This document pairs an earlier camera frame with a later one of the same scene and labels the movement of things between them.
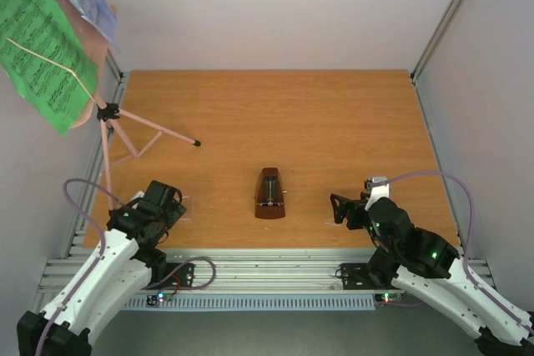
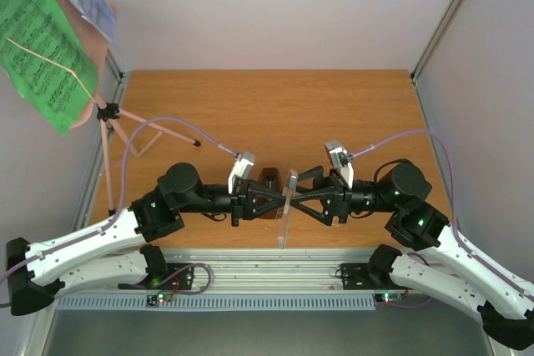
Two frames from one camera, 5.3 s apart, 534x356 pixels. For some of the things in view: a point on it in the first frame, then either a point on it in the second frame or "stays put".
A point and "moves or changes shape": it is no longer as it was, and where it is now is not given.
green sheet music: (42, 54) stays put
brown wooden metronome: (269, 197) stays put
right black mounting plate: (355, 276) stays put
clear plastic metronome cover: (188, 203) moves or changes shape
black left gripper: (176, 210) -> (244, 201)
